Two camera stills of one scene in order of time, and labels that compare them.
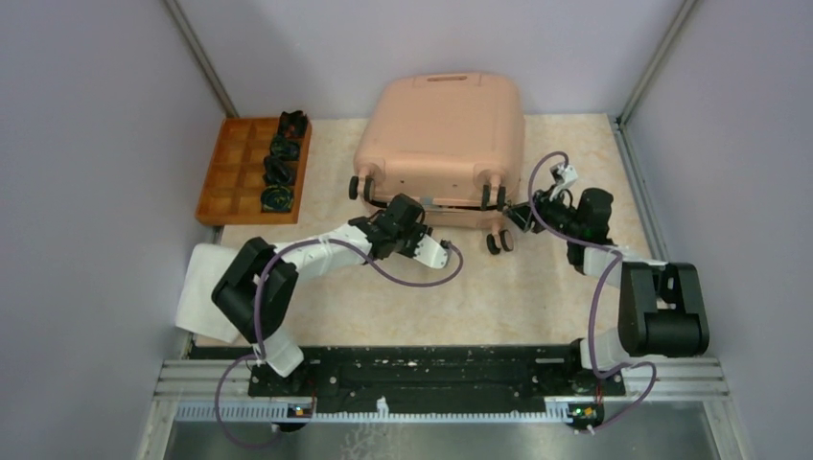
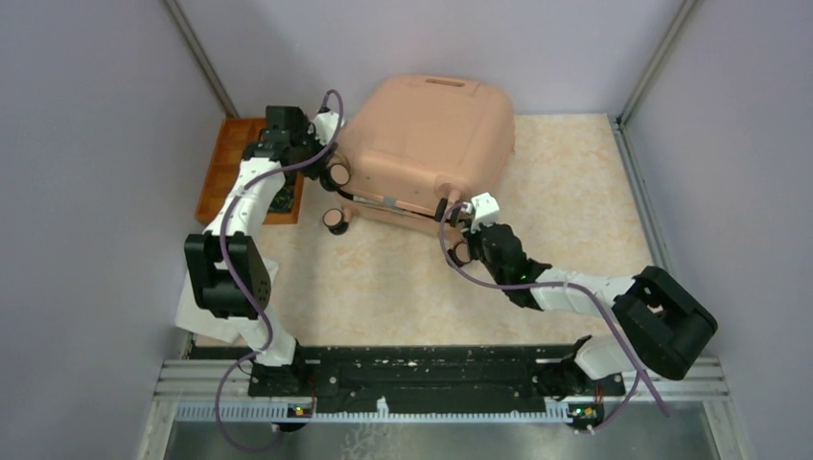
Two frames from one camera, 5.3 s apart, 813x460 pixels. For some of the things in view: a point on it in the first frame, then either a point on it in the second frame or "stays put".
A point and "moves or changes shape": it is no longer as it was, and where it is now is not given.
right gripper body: (553, 214) -> (476, 251)
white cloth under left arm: (197, 310) stays put
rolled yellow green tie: (277, 198) stays put
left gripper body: (407, 241) -> (308, 144)
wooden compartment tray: (230, 193) stays put
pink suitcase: (453, 142) moves or changes shape
